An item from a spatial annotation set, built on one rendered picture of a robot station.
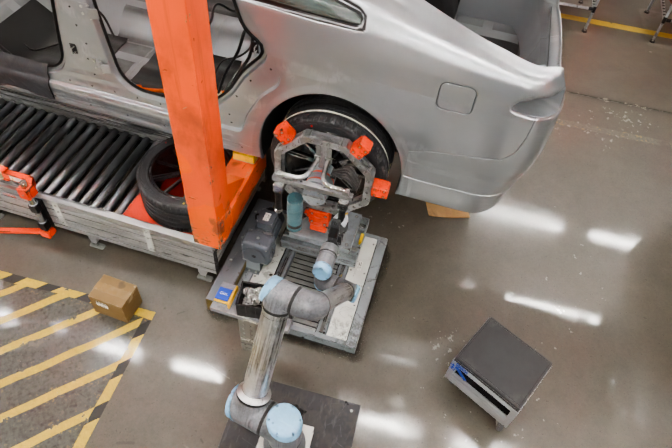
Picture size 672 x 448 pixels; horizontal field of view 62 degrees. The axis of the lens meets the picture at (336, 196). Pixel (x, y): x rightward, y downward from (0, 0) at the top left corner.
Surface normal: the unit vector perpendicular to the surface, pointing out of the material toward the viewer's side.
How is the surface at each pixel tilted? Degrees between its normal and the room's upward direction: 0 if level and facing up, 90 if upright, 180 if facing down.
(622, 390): 0
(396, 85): 90
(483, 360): 0
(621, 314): 0
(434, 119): 90
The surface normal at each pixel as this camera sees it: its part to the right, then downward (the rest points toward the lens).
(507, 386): 0.07, -0.66
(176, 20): -0.29, 0.71
